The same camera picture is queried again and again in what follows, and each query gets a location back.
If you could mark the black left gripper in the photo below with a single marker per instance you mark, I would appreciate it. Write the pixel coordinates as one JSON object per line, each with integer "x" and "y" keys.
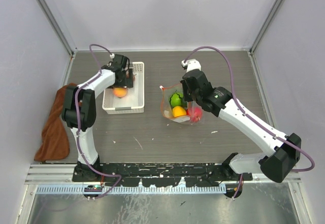
{"x": 127, "y": 83}

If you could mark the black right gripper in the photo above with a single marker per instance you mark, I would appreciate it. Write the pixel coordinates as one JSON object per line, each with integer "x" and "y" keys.
{"x": 187, "y": 97}

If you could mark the peach fruit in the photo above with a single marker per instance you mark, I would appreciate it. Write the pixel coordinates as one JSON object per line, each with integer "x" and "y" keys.
{"x": 120, "y": 92}

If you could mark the green striped ball fruit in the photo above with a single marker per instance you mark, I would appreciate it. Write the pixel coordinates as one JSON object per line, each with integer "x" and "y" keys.
{"x": 176, "y": 99}

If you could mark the red apple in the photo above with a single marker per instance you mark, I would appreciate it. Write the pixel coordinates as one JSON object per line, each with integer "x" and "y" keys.
{"x": 195, "y": 114}

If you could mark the clear orange zip bag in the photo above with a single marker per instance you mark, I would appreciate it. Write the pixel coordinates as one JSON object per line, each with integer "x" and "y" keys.
{"x": 166, "y": 109}

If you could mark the yellow lemon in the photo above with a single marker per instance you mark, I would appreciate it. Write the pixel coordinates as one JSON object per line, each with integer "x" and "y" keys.
{"x": 178, "y": 111}

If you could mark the brown kiwi fruit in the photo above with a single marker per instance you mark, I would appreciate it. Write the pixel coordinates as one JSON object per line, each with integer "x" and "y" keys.
{"x": 130, "y": 76}

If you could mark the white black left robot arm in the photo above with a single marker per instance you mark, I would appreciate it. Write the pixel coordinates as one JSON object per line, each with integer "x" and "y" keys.
{"x": 79, "y": 106}

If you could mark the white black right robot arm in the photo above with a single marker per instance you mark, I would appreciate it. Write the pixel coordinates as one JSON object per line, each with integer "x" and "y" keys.
{"x": 280, "y": 152}

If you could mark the white perforated plastic basket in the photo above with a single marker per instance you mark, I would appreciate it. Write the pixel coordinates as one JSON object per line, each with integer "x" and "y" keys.
{"x": 134, "y": 100}

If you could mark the brown cloth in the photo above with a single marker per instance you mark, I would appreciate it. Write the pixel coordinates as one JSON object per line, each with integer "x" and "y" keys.
{"x": 55, "y": 144}

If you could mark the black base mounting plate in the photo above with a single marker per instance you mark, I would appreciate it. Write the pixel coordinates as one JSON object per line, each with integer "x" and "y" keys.
{"x": 159, "y": 175}

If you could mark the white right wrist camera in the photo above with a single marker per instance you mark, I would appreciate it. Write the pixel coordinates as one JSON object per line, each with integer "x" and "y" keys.
{"x": 190, "y": 65}

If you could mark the aluminium frame post left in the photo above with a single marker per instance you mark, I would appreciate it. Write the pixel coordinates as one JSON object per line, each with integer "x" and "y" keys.
{"x": 54, "y": 17}

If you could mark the aluminium frame post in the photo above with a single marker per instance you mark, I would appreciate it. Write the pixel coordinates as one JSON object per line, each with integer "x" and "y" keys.
{"x": 266, "y": 24}
{"x": 54, "y": 17}

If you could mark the slotted cable duct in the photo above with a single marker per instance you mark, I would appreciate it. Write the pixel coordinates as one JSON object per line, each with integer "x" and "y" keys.
{"x": 55, "y": 189}

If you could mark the aluminium frame post right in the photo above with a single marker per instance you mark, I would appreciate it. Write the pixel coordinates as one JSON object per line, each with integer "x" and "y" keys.
{"x": 266, "y": 24}

